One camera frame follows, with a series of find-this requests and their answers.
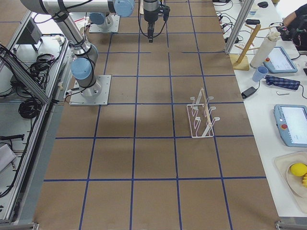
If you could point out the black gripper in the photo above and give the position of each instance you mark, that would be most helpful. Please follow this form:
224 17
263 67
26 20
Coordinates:
150 16

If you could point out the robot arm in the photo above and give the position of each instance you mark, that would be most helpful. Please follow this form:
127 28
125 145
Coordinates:
85 53
100 19

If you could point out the blue cup on desk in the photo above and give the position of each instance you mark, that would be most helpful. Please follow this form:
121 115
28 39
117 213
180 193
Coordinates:
260 73

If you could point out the wooden mug tree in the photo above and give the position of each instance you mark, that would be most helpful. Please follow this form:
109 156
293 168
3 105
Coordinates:
240 62

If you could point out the beige water bottle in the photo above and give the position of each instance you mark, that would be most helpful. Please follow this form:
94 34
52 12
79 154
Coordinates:
265 48

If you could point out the black power adapter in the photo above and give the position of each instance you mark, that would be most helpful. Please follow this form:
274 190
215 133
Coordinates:
248 92

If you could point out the plaid cloth pouch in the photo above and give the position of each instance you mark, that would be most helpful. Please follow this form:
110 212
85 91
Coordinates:
282 82

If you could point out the blue teach pendant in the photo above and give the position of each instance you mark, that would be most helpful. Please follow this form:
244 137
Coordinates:
278 61
291 121

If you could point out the yellow lemon toy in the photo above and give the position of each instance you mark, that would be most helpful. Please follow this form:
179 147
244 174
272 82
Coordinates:
298 169

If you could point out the beige plate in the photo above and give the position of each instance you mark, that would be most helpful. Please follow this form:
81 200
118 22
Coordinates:
294 183

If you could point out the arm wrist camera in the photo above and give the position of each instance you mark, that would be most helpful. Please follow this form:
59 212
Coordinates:
164 10

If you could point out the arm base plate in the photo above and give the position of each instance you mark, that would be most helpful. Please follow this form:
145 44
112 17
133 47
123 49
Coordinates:
95 95
110 26

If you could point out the aluminium frame post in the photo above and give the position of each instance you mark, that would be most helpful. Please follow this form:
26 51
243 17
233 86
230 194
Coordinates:
247 4

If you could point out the white wire cup rack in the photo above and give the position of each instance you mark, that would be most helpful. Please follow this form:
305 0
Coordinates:
199 115

